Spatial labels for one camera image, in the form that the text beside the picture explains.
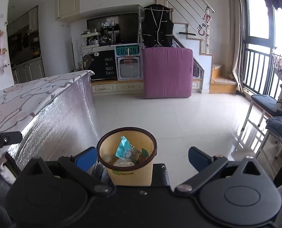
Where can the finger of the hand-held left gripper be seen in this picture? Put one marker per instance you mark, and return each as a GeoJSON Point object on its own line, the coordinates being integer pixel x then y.
{"type": "Point", "coordinates": [5, 140]}

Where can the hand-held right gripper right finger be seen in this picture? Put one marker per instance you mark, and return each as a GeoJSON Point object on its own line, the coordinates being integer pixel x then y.
{"type": "Point", "coordinates": [199, 160]}

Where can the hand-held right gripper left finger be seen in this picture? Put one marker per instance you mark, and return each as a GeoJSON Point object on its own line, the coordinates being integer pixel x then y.
{"type": "Point", "coordinates": [86, 160]}

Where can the crushed clear plastic bottle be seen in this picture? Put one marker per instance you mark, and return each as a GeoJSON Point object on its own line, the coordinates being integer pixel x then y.
{"type": "Point", "coordinates": [107, 158]}

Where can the white tissue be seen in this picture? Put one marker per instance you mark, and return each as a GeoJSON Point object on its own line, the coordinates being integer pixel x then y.
{"type": "Point", "coordinates": [123, 163]}

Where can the teal snack wrapper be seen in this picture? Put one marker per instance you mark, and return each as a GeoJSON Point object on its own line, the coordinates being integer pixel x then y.
{"type": "Point", "coordinates": [123, 148]}

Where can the yellow waste bin brown rim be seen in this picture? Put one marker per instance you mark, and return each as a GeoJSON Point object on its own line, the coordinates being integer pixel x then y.
{"type": "Point", "coordinates": [131, 177]}

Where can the green yellow snack wrapper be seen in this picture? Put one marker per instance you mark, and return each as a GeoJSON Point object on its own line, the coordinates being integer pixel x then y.
{"type": "Point", "coordinates": [141, 155]}

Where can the kitchen cabinets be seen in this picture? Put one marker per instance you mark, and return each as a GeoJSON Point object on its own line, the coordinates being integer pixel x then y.
{"type": "Point", "coordinates": [29, 72]}

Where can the low cream drawer bench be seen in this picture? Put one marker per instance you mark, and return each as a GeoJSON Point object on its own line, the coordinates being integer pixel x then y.
{"type": "Point", "coordinates": [107, 87]}

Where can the wooden staircase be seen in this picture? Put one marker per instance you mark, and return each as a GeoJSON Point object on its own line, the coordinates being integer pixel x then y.
{"type": "Point", "coordinates": [223, 85]}

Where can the white-framed chair blue cushion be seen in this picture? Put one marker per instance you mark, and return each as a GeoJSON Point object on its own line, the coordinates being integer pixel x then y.
{"type": "Point", "coordinates": [264, 102]}

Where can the folded blue clothes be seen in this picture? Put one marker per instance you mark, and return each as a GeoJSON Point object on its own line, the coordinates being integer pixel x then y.
{"type": "Point", "coordinates": [281, 129]}

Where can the pink mattress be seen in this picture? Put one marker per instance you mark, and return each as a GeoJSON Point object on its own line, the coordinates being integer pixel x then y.
{"type": "Point", "coordinates": [168, 73]}

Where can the black chalkboard sign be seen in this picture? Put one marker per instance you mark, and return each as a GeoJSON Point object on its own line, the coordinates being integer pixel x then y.
{"type": "Point", "coordinates": [103, 64]}

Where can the white refrigerator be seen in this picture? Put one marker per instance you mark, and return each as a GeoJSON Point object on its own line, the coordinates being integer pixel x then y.
{"type": "Point", "coordinates": [76, 49]}

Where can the window with balcony railing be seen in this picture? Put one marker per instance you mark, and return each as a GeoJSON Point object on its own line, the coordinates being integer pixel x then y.
{"type": "Point", "coordinates": [257, 59]}

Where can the white countertop rack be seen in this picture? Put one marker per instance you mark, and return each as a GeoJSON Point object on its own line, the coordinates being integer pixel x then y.
{"type": "Point", "coordinates": [90, 40]}

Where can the beige curtain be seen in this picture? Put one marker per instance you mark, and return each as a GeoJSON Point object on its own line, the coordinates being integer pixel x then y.
{"type": "Point", "coordinates": [236, 40]}

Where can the black coffee machine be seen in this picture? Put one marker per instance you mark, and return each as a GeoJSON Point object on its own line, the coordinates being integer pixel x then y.
{"type": "Point", "coordinates": [110, 35]}

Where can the pink hook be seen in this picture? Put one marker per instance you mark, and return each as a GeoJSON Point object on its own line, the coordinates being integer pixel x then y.
{"type": "Point", "coordinates": [208, 18]}
{"type": "Point", "coordinates": [202, 30]}

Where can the black vest white trim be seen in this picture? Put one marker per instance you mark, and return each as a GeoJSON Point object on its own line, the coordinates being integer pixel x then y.
{"type": "Point", "coordinates": [156, 26]}

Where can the pink hanging wall decoration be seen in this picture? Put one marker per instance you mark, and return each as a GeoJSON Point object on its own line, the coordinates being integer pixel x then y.
{"type": "Point", "coordinates": [0, 52]}

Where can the cream wall cabinet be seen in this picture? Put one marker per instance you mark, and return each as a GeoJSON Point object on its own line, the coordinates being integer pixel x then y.
{"type": "Point", "coordinates": [67, 4]}

